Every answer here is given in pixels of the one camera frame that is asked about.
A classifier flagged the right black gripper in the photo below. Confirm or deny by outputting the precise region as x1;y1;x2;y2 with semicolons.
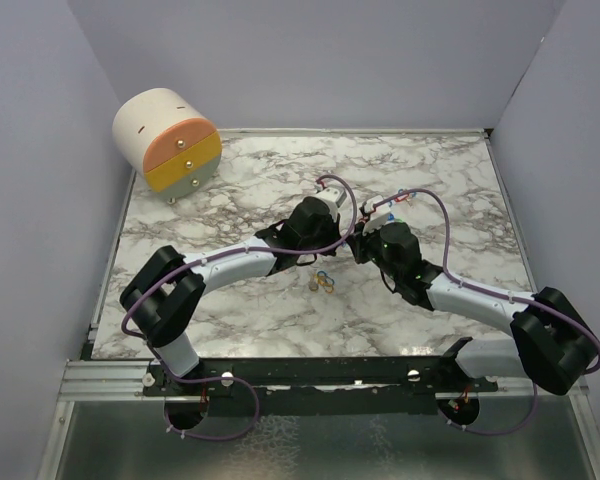
346;217;402;282

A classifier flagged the orange blue carabiner cluster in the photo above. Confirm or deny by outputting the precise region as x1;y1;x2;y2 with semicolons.
314;270;335;294

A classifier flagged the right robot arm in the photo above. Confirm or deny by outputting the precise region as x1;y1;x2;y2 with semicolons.
346;222;600;395

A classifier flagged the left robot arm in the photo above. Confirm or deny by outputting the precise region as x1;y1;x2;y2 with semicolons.
119;187;346;395

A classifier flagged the black mounting base bar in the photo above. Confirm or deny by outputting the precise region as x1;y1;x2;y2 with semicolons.
143;355;497;417

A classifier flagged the round three-drawer storage box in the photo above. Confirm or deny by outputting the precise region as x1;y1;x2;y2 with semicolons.
112;88;222;204

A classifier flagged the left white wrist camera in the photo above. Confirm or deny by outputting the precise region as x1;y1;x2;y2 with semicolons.
315;186;347;209

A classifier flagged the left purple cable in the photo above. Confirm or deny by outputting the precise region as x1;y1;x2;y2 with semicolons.
120;174;357;441

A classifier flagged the purple cable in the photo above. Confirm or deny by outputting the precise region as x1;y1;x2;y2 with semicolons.
120;174;357;441
364;188;600;435

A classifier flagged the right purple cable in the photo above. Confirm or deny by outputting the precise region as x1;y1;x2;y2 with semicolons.
364;188;600;435

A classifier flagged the aluminium rail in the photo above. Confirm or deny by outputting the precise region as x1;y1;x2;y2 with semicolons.
58;359;589;402

